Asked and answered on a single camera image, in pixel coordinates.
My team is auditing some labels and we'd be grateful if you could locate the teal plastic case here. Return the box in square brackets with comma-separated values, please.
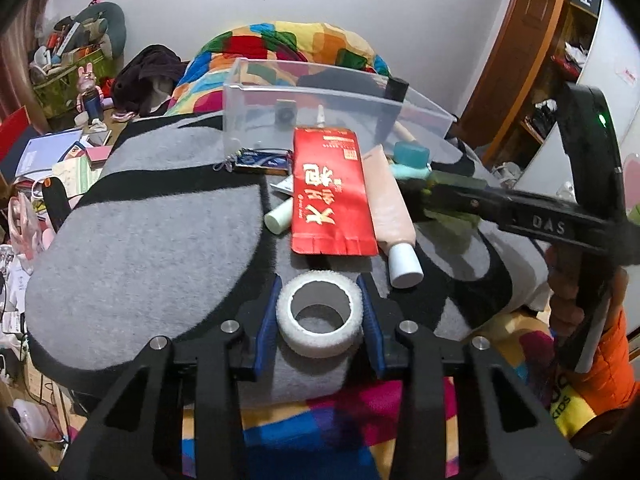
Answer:
[390, 164, 431, 181]

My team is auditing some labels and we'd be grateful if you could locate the pink cosmetic tube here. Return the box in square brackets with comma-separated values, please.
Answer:
[362, 145, 424, 289]

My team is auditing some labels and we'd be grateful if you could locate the red paper tea bag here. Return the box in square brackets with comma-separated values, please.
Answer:
[291, 127, 378, 257]

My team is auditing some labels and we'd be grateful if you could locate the white green ointment tube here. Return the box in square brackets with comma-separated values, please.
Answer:
[264, 176, 293, 235]

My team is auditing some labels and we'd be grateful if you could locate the blue card keychain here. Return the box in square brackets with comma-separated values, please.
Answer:
[213, 148, 293, 176]

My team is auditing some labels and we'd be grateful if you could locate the white foam tape roll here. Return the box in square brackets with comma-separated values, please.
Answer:
[276, 271, 363, 359]

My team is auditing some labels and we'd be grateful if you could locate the dark green glass bottle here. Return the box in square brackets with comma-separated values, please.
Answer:
[375, 76, 409, 144]

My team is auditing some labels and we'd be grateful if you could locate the white pen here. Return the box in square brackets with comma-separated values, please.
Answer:
[316, 105, 326, 128]

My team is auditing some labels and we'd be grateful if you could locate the right hand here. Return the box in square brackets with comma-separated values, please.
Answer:
[544, 246, 628, 337]

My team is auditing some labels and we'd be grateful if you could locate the wooden door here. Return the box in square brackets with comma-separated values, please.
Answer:
[460, 0, 565, 166]

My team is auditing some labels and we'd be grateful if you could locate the clear plastic storage box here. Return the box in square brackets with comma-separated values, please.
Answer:
[222, 58, 454, 155]

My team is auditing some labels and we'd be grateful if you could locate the grey black blanket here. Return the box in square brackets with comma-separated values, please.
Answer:
[26, 113, 547, 406]

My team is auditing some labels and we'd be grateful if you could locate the wooden shelf unit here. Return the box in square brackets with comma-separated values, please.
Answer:
[518, 0, 602, 145]

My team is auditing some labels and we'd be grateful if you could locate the colourful patchwork quilt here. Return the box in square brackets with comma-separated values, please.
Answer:
[166, 21, 390, 116]

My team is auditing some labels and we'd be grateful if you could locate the blue white book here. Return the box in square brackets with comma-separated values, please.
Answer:
[15, 129, 82, 178]

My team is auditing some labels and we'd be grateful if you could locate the dark purple clothing pile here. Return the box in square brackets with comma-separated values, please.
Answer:
[111, 44, 188, 117]

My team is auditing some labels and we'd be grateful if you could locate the red box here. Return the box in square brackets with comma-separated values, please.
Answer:
[0, 106, 30, 159]

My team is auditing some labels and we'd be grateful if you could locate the pink rabbit toy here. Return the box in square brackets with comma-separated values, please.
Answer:
[76, 63, 104, 125]

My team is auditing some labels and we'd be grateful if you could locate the grey green neck pillow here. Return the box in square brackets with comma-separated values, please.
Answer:
[75, 1, 127, 58]

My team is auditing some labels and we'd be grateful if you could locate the green cluttered storage basket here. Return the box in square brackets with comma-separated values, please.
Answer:
[29, 12, 118, 119]

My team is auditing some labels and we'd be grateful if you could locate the striped pink curtain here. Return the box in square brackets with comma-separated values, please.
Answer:
[1, 0, 49, 132]

